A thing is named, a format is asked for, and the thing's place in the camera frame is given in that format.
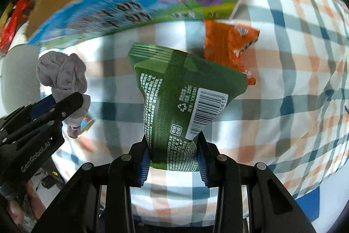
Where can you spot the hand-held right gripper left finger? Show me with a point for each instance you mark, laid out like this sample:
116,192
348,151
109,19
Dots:
144,167

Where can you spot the plaid blanket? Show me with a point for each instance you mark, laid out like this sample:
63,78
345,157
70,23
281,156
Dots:
286,85

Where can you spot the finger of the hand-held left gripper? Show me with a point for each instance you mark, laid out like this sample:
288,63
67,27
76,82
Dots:
41,108
64,108

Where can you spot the small colourful packet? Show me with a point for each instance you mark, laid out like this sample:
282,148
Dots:
87,123

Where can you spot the orange snack packet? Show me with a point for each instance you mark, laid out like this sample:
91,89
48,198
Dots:
229,50

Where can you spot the person's left hand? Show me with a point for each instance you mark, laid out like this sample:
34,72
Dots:
15,212

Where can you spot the red plastic bag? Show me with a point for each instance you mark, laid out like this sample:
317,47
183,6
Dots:
13,22

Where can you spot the white cushion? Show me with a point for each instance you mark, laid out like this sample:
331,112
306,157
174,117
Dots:
19,77

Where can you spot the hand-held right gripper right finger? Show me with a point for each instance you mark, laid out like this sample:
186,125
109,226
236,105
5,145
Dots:
203,168

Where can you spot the green snack packet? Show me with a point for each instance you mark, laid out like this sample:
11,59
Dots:
180,102

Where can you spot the grey cloth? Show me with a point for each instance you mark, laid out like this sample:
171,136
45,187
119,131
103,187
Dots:
64,77

